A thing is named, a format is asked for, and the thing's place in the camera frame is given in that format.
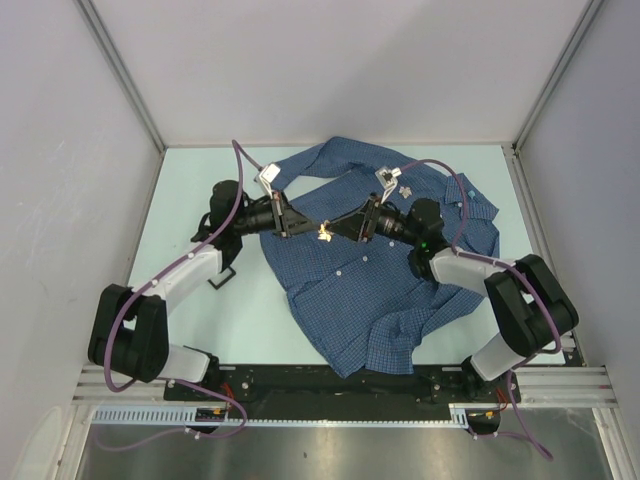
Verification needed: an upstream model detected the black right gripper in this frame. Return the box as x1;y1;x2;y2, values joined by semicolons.
325;192;420;247

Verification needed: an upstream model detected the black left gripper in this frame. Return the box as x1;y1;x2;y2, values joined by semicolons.
233;191;320;240

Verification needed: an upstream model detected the gold leaf brooch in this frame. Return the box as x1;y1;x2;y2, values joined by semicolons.
317;220;333;242

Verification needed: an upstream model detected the blue checked shirt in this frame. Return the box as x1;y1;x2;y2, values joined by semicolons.
260;137;499;378

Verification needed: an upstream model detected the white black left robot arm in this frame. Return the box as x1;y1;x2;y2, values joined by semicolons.
88;180;317;400

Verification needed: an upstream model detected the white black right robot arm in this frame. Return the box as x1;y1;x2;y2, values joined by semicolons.
320;196;579;401

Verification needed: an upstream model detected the silver leaf brooch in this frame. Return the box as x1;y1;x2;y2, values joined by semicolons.
399;186;413;199

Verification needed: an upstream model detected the black open box lower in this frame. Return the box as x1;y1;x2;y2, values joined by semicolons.
207;267;237;290

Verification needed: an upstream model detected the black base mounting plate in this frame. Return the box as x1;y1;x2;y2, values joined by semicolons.
163;363;522;422

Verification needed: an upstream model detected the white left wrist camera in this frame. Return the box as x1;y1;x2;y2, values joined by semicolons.
256;163;281;198

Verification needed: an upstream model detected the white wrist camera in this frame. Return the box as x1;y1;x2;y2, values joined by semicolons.
256;163;281;198
375;167;402;203

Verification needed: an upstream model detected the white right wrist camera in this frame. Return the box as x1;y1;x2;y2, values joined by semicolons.
375;167;402;203

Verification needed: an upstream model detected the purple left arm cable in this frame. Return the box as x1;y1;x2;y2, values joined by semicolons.
94;138;266;451

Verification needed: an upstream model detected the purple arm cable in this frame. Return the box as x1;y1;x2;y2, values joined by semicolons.
397;158;564;461
94;138;266;451

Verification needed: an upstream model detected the right aluminium frame post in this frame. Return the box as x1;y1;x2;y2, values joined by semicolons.
512;0;609;151

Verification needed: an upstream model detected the aluminium frame post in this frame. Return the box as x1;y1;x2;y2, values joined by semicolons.
73;0;166;151
512;0;609;151

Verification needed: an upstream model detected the white slotted cable duct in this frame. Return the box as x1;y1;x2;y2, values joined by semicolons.
92;403;502;428

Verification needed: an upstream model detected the left aluminium frame post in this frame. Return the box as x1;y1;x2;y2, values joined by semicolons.
73;0;166;151

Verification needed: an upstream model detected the aluminium front rail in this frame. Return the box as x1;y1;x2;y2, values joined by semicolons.
72;365;618;408

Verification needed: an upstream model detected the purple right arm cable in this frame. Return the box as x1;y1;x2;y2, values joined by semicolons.
397;158;564;461

